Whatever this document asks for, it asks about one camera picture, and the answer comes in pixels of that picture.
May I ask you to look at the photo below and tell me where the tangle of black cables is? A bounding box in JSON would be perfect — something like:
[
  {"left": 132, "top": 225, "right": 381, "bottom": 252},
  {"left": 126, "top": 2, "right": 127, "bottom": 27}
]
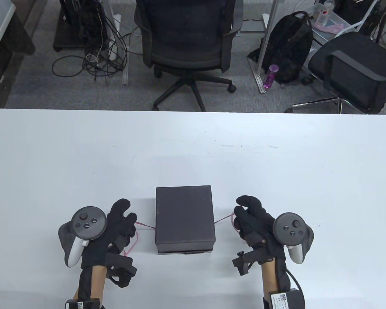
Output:
[{"left": 51, "top": 0, "right": 129, "bottom": 87}]

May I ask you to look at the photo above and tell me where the clear plastic bin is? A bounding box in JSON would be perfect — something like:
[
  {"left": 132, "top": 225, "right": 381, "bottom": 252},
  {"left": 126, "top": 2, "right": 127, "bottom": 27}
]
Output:
[{"left": 310, "top": 0, "right": 356, "bottom": 36}]

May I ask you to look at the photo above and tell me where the black left wrist bracket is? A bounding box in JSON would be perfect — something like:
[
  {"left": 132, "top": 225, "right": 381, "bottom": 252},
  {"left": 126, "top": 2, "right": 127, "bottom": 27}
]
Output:
[{"left": 107, "top": 254, "right": 137, "bottom": 288}]

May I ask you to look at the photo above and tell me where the white power strip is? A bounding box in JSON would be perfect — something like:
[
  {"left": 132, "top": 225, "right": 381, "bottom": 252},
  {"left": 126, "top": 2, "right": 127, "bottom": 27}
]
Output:
[{"left": 109, "top": 14, "right": 122, "bottom": 61}]

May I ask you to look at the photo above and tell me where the purple water bottle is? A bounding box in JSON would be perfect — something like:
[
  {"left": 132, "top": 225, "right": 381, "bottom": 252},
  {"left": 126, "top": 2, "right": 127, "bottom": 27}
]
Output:
[{"left": 263, "top": 64, "right": 279, "bottom": 89}]

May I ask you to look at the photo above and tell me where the black computer tower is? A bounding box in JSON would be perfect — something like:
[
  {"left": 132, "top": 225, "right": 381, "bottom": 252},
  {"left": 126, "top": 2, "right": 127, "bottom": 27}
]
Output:
[{"left": 53, "top": 0, "right": 110, "bottom": 52}]

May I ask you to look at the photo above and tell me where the white desk leg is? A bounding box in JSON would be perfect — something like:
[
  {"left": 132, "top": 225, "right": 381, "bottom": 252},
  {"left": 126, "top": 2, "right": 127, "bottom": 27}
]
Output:
[
  {"left": 103, "top": 0, "right": 129, "bottom": 86},
  {"left": 240, "top": 0, "right": 282, "bottom": 94}
]

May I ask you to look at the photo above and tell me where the person's left forearm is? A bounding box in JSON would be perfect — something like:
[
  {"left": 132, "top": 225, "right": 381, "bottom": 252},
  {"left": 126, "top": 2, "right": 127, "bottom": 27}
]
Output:
[{"left": 71, "top": 266, "right": 107, "bottom": 301}]

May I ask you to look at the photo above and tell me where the pink bow ribbon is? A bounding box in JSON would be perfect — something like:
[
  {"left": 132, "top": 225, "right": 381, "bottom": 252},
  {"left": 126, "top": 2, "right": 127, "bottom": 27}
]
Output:
[{"left": 122, "top": 211, "right": 238, "bottom": 257}]

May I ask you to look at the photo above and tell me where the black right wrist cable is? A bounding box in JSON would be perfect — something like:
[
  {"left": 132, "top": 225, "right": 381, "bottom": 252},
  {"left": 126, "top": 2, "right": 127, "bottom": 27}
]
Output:
[{"left": 286, "top": 269, "right": 304, "bottom": 293}]

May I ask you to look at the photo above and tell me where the grey left hand controller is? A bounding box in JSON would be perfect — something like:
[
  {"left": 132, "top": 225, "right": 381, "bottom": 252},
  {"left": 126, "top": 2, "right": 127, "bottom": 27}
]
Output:
[{"left": 58, "top": 206, "right": 108, "bottom": 268}]

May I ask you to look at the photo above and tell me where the grey right hand controller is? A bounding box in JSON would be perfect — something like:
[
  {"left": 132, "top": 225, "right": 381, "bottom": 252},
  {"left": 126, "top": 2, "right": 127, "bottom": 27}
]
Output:
[{"left": 273, "top": 212, "right": 314, "bottom": 265}]

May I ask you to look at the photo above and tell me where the black gift box lid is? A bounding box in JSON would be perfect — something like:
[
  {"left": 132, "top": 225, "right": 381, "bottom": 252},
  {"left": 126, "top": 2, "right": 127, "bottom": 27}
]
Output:
[{"left": 155, "top": 185, "right": 216, "bottom": 247}]

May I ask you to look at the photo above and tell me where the dark desk with white top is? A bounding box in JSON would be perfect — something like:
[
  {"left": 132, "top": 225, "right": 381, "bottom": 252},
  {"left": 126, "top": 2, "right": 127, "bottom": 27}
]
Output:
[{"left": 0, "top": 0, "right": 36, "bottom": 108}]

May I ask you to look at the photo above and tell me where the black chair with chrome base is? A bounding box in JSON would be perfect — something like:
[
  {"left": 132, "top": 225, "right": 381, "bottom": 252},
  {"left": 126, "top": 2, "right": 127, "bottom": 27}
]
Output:
[{"left": 285, "top": 32, "right": 386, "bottom": 115}]

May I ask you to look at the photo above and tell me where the black mesh office chair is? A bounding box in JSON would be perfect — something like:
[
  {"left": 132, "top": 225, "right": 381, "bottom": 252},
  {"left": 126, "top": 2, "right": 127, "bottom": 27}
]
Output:
[{"left": 134, "top": 0, "right": 244, "bottom": 112}]

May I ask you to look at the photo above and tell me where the person's right forearm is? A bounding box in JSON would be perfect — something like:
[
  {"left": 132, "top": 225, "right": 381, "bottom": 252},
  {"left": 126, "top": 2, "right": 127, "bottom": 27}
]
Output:
[{"left": 261, "top": 259, "right": 291, "bottom": 294}]

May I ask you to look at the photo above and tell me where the black wrist bracket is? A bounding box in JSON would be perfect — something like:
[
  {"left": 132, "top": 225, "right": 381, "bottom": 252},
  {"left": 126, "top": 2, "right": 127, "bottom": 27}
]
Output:
[
  {"left": 232, "top": 251, "right": 254, "bottom": 276},
  {"left": 107, "top": 254, "right": 137, "bottom": 288}
]

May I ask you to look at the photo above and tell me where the pink cloth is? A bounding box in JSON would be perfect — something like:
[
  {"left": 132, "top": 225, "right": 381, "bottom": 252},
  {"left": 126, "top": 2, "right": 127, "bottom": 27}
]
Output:
[{"left": 315, "top": 23, "right": 345, "bottom": 34}]

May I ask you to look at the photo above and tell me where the person's left hand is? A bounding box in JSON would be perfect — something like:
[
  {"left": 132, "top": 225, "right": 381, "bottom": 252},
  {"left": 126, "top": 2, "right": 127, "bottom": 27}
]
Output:
[{"left": 80, "top": 198, "right": 138, "bottom": 270}]

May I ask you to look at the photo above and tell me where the black gift box base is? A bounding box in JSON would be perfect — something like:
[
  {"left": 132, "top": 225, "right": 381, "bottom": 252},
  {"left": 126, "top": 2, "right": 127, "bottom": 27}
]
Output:
[{"left": 157, "top": 243, "right": 214, "bottom": 256}]

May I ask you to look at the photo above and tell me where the grey hand controller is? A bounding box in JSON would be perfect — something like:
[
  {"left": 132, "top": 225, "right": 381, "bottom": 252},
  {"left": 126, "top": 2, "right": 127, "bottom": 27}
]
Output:
[
  {"left": 273, "top": 212, "right": 314, "bottom": 265},
  {"left": 58, "top": 206, "right": 108, "bottom": 268}
]

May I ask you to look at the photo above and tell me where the black backpack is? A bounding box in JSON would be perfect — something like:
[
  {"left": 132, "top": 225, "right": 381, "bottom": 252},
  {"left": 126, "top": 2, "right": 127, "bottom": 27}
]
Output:
[{"left": 248, "top": 12, "right": 314, "bottom": 85}]

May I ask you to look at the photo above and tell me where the black right wrist bracket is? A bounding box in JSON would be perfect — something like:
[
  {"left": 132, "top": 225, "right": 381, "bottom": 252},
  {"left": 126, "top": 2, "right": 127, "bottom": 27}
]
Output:
[{"left": 232, "top": 251, "right": 254, "bottom": 276}]

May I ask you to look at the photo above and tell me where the person's right hand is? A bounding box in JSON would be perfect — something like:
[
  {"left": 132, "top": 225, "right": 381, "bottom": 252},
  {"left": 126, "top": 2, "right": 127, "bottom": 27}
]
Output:
[{"left": 233, "top": 195, "right": 286, "bottom": 265}]

